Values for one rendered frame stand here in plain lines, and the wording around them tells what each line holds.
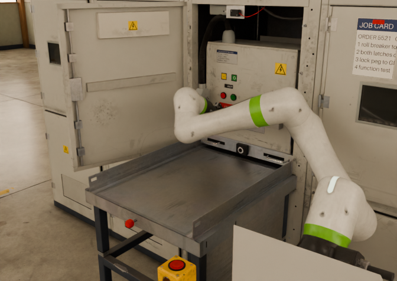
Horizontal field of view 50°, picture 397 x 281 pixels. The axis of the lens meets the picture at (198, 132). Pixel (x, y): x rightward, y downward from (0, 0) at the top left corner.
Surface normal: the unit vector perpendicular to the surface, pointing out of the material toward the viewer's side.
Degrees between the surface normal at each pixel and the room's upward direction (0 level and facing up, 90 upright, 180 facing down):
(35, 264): 0
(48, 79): 90
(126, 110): 90
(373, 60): 90
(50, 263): 0
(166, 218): 0
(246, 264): 90
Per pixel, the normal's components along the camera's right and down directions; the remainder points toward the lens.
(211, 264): 0.77, 0.20
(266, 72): -0.64, 0.25
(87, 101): 0.55, 0.26
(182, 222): 0.00, -0.95
